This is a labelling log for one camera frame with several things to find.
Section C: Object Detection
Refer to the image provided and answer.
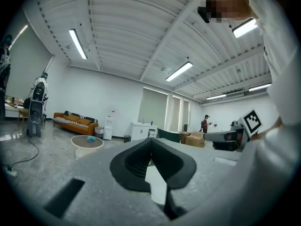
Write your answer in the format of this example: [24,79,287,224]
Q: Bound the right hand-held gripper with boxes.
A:
[204,108,263,151]

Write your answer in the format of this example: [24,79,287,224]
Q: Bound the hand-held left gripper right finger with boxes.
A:
[150,137,241,221]

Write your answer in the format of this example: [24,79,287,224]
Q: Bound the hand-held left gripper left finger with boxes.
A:
[13,137,170,226]

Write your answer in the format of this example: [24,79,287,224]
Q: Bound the person's right forearm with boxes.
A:
[250,116,283,141]

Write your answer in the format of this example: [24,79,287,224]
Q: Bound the cardboard box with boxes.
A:
[185,131,206,148]
[179,131,192,144]

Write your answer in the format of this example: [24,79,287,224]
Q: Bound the round beige tub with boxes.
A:
[71,135,104,160]

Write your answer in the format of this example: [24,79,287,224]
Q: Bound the long ceiling light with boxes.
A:
[68,28,88,60]
[232,17,259,39]
[165,61,194,82]
[248,83,272,92]
[206,93,227,101]

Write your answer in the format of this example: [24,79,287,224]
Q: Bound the dark freestanding bathtub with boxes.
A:
[157,128,182,144]

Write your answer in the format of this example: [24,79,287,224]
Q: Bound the white mesh waste basket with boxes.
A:
[94,126,105,139]

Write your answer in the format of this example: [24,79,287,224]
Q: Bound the white water dispenser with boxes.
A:
[103,108,115,141]

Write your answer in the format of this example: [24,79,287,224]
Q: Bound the white cabinet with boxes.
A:
[130,121,158,142]

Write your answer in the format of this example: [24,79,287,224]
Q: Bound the orange sofa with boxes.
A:
[53,110,99,137]

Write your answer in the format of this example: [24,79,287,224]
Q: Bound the person's white shirt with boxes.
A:
[171,0,298,226]

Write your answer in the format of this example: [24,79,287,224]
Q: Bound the grey window blind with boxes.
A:
[137,87,169,130]

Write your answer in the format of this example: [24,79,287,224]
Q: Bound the white power strip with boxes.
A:
[1,165,18,177]

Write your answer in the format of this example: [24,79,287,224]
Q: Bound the black upright device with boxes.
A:
[29,82,45,125]

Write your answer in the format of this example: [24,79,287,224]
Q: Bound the wooden side table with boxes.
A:
[4,95,30,122]

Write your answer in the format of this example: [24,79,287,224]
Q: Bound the person's face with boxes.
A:
[206,0,257,23]

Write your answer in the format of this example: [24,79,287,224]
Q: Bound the black floor cable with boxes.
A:
[8,137,40,170]

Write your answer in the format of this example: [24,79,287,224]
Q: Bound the black head-worn camera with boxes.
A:
[197,6,212,24]

